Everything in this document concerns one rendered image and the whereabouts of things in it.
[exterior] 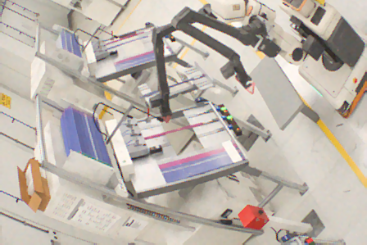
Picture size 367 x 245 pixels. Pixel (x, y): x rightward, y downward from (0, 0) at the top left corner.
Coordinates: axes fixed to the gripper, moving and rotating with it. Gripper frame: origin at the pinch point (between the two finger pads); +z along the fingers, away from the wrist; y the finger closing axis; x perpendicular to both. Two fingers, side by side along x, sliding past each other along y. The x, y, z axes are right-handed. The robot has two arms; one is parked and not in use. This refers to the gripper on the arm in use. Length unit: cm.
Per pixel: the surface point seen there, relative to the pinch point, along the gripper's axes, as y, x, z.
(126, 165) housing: 41, -38, -6
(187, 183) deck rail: 60, -7, 2
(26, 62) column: -274, -125, 57
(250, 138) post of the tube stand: -25, 75, 60
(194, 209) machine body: 42, 2, 50
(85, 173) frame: 49, -65, -15
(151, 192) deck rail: 60, -28, 2
